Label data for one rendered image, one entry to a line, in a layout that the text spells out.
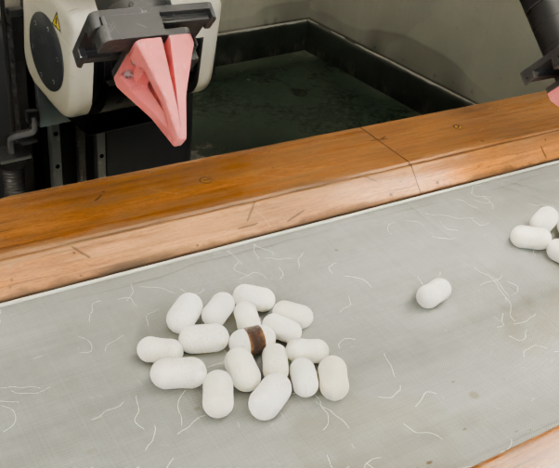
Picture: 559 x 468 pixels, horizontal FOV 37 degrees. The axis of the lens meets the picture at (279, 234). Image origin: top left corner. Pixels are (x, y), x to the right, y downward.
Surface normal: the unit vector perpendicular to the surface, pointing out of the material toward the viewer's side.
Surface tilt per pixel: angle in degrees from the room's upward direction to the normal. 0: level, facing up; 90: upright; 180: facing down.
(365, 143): 0
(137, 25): 41
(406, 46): 89
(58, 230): 0
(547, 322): 0
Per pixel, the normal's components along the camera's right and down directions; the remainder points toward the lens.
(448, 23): -0.79, 0.27
